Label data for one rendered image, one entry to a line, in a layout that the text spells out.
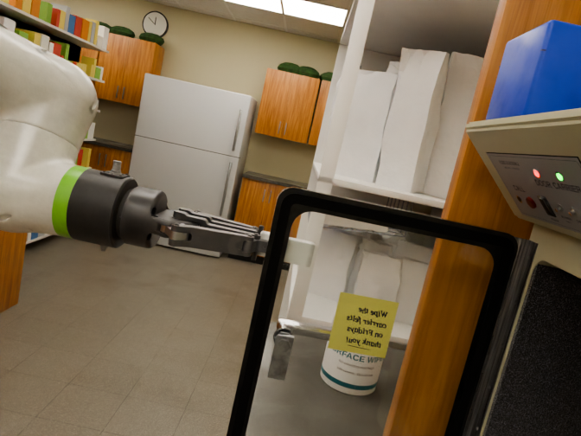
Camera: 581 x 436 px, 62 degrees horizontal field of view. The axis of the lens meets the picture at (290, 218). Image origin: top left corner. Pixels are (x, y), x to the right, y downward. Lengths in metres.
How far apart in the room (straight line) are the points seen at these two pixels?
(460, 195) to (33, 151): 0.55
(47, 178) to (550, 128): 0.53
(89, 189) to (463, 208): 0.48
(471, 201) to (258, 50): 5.37
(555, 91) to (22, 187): 0.58
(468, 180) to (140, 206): 0.43
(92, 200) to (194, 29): 5.56
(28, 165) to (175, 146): 4.72
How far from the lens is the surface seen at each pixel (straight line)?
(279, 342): 0.60
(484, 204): 0.70
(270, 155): 5.86
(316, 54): 5.94
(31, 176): 0.65
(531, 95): 0.51
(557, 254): 0.62
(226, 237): 0.57
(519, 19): 0.73
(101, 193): 0.61
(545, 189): 0.53
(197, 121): 5.29
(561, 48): 0.53
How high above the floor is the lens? 1.44
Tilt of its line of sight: 9 degrees down
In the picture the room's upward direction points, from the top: 12 degrees clockwise
